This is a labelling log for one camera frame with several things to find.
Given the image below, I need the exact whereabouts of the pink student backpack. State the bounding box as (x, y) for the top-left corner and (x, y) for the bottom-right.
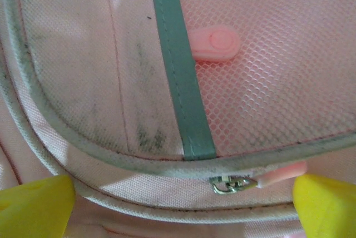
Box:
(0, 0), (356, 238)

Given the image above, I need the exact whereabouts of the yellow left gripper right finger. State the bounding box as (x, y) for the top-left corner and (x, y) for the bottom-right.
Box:
(293, 172), (356, 238)

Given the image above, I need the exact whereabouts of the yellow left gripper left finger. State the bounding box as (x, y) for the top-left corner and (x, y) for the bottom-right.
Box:
(0, 174), (76, 238)

